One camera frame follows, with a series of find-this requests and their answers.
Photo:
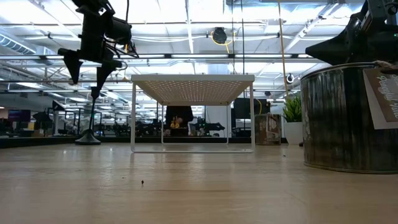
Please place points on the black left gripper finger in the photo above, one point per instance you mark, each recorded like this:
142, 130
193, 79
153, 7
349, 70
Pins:
105, 68
72, 63

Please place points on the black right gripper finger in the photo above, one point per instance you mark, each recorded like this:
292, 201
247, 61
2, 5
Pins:
348, 49

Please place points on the black candle stick holder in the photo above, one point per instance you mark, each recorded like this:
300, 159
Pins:
88, 140

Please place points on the background black robot arm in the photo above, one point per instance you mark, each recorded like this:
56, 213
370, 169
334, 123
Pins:
211, 127

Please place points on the small round ceiling reel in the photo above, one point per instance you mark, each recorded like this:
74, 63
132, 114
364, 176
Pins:
290, 78

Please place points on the person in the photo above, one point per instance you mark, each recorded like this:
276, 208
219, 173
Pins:
178, 112

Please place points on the white perforated metal shelf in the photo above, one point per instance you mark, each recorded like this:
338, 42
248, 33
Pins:
192, 77

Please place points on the small green potted plant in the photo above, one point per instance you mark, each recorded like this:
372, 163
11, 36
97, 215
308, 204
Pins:
292, 133

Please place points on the dark background monitor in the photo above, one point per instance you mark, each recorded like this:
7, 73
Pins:
248, 109

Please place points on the black metal table frame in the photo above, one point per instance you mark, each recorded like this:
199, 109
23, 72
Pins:
46, 141

